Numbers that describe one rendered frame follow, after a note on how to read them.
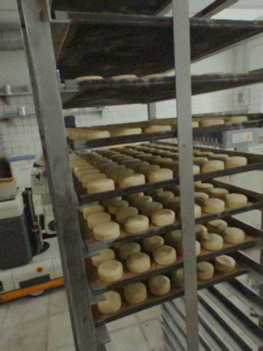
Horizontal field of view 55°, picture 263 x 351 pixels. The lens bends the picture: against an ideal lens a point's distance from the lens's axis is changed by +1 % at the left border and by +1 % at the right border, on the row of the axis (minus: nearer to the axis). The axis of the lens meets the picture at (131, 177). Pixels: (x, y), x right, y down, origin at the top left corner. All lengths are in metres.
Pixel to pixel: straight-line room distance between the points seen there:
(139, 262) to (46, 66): 0.39
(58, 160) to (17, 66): 5.77
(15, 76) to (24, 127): 1.04
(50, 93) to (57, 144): 0.07
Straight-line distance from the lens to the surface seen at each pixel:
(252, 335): 0.85
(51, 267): 2.26
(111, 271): 0.53
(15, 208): 2.10
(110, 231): 0.48
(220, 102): 7.30
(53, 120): 0.40
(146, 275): 0.54
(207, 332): 1.09
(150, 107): 1.11
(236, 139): 2.31
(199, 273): 0.68
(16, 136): 6.07
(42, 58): 0.41
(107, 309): 0.61
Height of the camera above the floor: 1.35
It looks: 13 degrees down
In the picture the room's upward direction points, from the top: 5 degrees counter-clockwise
